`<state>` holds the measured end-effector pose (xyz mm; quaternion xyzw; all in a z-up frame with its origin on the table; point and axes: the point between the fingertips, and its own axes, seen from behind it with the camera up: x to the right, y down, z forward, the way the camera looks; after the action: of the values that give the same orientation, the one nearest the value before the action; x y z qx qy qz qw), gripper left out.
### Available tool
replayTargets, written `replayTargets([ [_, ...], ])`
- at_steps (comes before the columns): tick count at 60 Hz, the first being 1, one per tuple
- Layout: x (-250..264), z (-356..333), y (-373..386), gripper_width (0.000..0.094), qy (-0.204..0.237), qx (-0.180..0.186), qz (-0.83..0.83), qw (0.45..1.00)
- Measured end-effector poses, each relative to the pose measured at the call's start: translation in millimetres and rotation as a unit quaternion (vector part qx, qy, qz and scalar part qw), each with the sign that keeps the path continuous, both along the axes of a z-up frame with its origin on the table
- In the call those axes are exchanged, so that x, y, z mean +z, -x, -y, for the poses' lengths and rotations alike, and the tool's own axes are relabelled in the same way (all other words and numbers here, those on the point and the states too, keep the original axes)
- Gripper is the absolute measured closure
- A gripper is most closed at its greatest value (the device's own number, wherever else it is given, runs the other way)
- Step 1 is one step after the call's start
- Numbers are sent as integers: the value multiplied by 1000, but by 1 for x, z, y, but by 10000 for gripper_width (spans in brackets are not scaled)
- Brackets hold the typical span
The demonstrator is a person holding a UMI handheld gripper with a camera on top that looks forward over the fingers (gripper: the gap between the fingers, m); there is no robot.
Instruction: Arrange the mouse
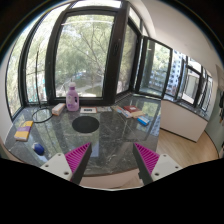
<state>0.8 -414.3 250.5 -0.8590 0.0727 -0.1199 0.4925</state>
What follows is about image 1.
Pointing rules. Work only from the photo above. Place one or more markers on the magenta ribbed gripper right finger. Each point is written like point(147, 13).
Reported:
point(153, 166)

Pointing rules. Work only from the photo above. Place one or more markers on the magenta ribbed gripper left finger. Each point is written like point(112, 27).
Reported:
point(70, 166)

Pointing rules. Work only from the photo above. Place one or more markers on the blue and white computer mouse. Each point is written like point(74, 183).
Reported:
point(38, 148)

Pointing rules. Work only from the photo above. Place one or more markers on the round black mouse pad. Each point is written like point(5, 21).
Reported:
point(85, 124)

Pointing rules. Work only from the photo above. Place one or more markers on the blue small box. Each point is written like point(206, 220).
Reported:
point(143, 120)

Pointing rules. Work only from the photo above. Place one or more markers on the striped flat packet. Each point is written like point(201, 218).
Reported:
point(124, 112)

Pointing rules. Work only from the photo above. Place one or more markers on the white framed flat card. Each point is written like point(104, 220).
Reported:
point(88, 110)

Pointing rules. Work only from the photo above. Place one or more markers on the yellow and purple box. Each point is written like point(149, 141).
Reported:
point(23, 131)

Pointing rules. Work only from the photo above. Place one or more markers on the red book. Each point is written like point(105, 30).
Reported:
point(131, 108)

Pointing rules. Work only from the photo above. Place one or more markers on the grey flat card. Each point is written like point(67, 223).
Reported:
point(104, 109)

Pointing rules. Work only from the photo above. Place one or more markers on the purple detergent bottle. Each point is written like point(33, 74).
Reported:
point(72, 98)

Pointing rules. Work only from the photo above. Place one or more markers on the black open window sash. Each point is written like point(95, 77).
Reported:
point(154, 68)

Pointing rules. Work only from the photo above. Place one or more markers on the black bay window frame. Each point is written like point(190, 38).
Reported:
point(92, 43)

